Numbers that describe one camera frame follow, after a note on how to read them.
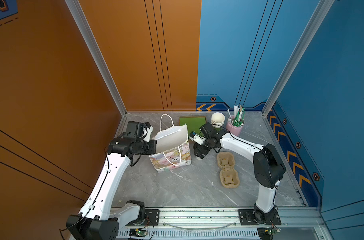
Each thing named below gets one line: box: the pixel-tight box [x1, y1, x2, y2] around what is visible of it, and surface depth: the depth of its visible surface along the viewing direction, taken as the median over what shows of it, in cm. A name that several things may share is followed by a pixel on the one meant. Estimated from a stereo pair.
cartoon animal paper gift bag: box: [149, 114, 192, 173], surface depth 80 cm
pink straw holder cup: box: [226, 115, 245, 137], surface depth 96 cm
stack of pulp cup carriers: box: [217, 152, 240, 189], surface depth 86 cm
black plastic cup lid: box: [194, 147, 207, 159], surface depth 83 cm
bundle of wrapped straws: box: [227, 105, 245, 127], surface depth 95 cm
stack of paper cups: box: [211, 112, 226, 128], surface depth 100 cm
